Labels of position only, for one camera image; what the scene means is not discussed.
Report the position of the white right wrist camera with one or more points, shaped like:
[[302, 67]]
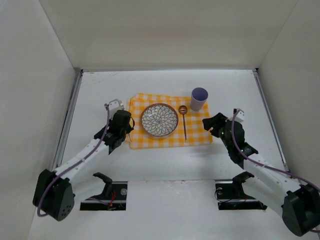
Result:
[[238, 115]]

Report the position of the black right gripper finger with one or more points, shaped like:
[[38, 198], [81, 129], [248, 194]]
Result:
[[215, 131], [215, 123]]

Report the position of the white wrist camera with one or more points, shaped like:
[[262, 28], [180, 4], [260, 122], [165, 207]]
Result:
[[238, 115], [113, 106]]

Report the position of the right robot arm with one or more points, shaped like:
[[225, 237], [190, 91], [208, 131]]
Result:
[[295, 199]]

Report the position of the patterned ceramic plate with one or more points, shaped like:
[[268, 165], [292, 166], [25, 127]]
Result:
[[159, 120]]

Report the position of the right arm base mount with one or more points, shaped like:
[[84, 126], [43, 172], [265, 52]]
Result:
[[230, 195]]

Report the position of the copper spoon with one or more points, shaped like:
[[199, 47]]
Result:
[[183, 110]]

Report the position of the yellow white checkered cloth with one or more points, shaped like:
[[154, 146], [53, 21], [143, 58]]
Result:
[[196, 135]]

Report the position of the lavender paper cup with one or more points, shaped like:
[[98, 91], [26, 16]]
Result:
[[198, 98]]

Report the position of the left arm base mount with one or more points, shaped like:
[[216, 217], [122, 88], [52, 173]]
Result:
[[113, 196]]

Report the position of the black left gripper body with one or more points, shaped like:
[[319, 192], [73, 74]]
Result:
[[127, 127]]

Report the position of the left aluminium table rail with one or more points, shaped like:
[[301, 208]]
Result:
[[63, 137]]

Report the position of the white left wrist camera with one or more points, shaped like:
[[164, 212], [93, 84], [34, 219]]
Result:
[[113, 106]]

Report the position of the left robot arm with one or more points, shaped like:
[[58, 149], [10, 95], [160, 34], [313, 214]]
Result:
[[57, 191]]

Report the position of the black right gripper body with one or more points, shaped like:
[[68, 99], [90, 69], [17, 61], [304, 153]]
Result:
[[217, 122]]

